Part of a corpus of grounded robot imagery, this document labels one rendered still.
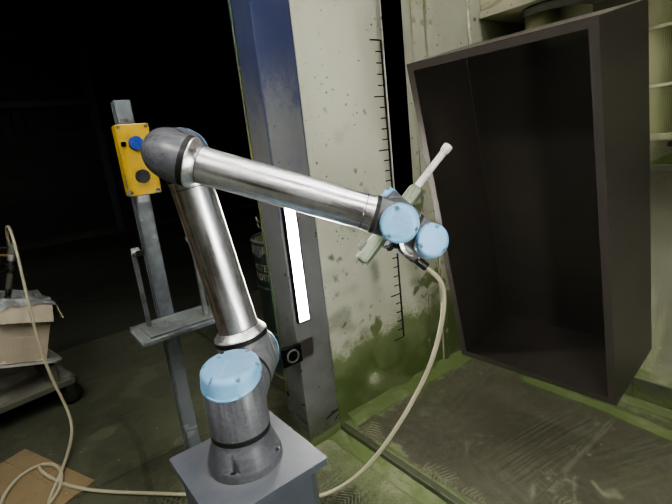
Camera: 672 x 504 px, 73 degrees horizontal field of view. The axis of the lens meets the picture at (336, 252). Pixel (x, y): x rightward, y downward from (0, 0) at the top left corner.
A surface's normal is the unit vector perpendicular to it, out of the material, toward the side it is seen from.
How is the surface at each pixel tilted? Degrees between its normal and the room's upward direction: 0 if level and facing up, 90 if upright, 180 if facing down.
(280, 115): 90
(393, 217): 92
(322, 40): 90
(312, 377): 90
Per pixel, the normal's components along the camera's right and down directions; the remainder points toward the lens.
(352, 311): 0.61, 0.12
